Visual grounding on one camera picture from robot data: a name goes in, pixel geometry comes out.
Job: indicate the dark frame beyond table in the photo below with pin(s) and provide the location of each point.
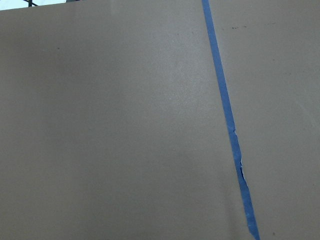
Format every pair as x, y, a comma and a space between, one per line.
30, 3

